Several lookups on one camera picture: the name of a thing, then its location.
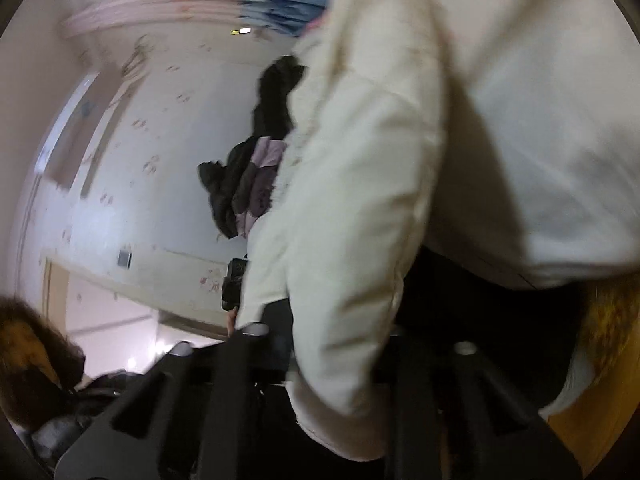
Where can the bed with cherry print sheet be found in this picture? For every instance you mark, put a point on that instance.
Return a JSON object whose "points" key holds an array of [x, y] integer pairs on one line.
{"points": [[150, 135]]}

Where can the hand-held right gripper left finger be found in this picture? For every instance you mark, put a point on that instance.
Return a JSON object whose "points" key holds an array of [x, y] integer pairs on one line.
{"points": [[230, 385]]}

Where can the purple two-tone jacket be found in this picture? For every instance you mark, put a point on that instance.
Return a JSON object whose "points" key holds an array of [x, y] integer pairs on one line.
{"points": [[262, 160]]}

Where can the brown fuzzy fur cloth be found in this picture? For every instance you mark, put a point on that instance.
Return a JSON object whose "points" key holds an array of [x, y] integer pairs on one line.
{"points": [[25, 345]]}

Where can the cream quilted jacket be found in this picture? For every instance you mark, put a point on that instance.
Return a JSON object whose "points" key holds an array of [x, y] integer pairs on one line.
{"points": [[360, 185]]}

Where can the black puffer jacket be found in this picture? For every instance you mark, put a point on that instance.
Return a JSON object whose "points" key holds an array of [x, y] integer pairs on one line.
{"points": [[275, 100]]}

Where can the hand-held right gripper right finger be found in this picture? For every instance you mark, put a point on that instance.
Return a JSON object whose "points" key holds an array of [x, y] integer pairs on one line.
{"points": [[415, 410]]}

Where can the blue dotted curtain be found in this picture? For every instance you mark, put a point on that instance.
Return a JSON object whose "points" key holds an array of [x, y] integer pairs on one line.
{"points": [[285, 5]]}

